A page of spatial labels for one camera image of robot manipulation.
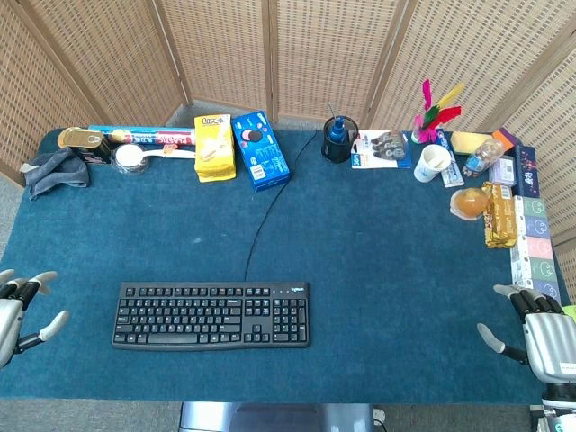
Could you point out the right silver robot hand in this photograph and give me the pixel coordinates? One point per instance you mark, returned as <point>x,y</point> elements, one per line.
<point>543,333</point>

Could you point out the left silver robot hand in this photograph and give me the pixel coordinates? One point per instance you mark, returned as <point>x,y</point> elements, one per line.
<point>10,315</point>

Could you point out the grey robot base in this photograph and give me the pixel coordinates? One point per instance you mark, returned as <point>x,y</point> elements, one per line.
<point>276,417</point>

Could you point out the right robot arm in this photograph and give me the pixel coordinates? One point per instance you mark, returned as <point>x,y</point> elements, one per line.
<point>558,405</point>

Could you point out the smiley face pastel box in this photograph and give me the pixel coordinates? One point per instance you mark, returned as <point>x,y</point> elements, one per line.
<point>535,247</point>

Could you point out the gold wrapped snack pack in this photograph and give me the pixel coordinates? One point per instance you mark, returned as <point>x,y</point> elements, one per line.
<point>500,216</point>

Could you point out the grey folded cloth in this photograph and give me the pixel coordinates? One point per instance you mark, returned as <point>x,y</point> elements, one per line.
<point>54,173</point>

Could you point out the wrapped round bread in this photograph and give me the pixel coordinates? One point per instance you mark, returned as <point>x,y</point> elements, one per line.
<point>470,203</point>

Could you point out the dark blue long box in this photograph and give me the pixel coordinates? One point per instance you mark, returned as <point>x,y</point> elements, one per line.
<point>527,171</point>

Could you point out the small lilac box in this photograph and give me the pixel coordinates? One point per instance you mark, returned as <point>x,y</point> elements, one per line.
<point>502,171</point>

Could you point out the clear plastic bottle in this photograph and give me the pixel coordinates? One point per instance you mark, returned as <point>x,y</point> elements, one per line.
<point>483,157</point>

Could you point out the gold tin can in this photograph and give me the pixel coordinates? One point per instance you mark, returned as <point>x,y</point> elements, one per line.
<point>85,144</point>

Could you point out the toothpaste box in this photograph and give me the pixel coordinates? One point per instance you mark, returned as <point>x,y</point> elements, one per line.
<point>450,166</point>

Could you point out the clear tape roll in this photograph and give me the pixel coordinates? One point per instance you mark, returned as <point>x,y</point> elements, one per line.
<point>130,159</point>

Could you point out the orange purple small box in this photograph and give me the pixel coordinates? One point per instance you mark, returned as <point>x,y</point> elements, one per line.
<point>505,138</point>

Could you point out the black computer keyboard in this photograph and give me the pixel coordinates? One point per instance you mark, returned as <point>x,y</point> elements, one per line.
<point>211,315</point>

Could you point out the white paper cup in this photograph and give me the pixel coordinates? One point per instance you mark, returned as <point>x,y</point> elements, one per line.
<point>431,163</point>

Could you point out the yellow sponge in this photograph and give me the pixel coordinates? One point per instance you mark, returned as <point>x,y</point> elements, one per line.
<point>468,141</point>

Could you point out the white plastic spoon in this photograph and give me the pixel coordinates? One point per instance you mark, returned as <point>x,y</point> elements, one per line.
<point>173,154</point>

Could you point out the plastic wrap box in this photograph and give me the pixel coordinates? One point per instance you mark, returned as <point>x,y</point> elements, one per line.
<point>153,135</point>

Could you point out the correction tape blister pack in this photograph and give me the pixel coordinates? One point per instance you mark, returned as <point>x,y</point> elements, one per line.
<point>381,149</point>

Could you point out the colourful feather shuttlecock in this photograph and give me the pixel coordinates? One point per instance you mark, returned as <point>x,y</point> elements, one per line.
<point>432,114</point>

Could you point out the yellow wafer biscuit pack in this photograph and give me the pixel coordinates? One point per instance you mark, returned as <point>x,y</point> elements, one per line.
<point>215,146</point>

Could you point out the blue felt table mat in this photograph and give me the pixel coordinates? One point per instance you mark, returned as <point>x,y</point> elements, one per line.
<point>288,252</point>

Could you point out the black mesh pen holder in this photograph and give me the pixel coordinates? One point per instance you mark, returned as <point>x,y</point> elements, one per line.
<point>337,146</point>

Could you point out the blue cookie box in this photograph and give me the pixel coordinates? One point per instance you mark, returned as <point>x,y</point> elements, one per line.
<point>261,150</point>

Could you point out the wicker folding screen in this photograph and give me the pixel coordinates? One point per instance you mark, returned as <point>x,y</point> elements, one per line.
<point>288,58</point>

